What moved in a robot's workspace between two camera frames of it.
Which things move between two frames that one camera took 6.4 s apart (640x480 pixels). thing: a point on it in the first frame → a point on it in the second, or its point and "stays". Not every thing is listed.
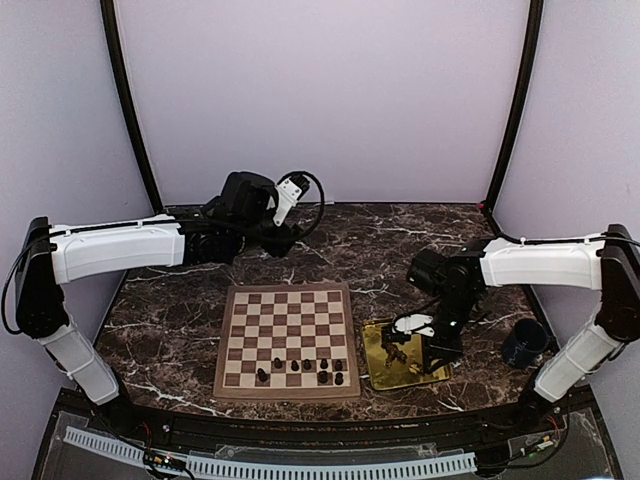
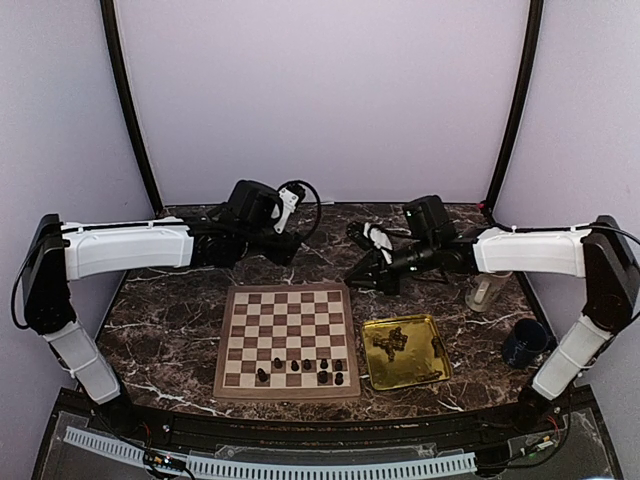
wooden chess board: x=287 y=340 stays
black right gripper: x=449 y=350 → x=371 y=264
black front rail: x=331 y=432 stays
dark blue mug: x=528 y=339 stays
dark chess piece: x=262 y=375 stays
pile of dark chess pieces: x=394 y=352 → x=396 y=339
